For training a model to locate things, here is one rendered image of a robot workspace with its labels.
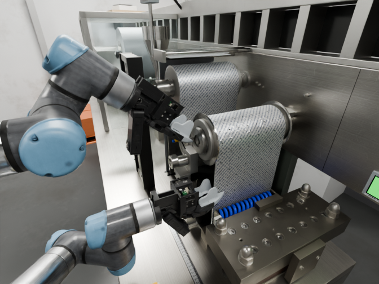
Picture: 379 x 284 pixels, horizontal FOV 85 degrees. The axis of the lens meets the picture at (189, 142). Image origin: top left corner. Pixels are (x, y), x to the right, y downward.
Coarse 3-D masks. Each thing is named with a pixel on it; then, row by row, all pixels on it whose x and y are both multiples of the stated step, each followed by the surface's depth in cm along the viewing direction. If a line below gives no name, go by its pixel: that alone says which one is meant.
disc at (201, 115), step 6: (198, 114) 57; (204, 114) 54; (204, 120) 55; (210, 120) 52; (210, 126) 52; (216, 132) 51; (216, 138) 51; (216, 144) 51; (216, 150) 52; (216, 156) 53; (204, 162) 60; (210, 162) 56
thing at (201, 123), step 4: (196, 120) 57; (200, 120) 55; (196, 124) 57; (200, 124) 55; (204, 124) 53; (192, 128) 61; (204, 128) 54; (208, 128) 52; (208, 132) 52; (208, 136) 53; (212, 136) 52; (208, 140) 53; (212, 140) 52; (208, 144) 53; (212, 144) 52; (208, 148) 54; (212, 148) 53; (208, 152) 54; (212, 152) 53; (200, 156) 60; (204, 156) 57; (208, 156) 55; (212, 156) 55; (204, 160) 58
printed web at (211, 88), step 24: (192, 72) 69; (216, 72) 72; (192, 96) 70; (216, 96) 74; (192, 120) 75; (216, 120) 54; (240, 120) 56; (264, 120) 58; (168, 144) 92; (240, 144) 56; (264, 144) 60
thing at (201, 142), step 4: (196, 128) 55; (200, 128) 55; (192, 132) 58; (196, 132) 56; (200, 132) 54; (204, 132) 54; (192, 136) 59; (196, 136) 57; (200, 136) 54; (204, 136) 54; (196, 140) 57; (200, 140) 55; (204, 140) 53; (196, 144) 58; (200, 144) 55; (204, 144) 54; (196, 148) 58; (200, 148) 56; (204, 148) 54; (200, 152) 56; (204, 152) 56
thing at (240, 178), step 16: (240, 160) 58; (256, 160) 61; (272, 160) 65; (224, 176) 59; (240, 176) 62; (256, 176) 65; (272, 176) 69; (224, 192) 62; (240, 192) 65; (256, 192) 69
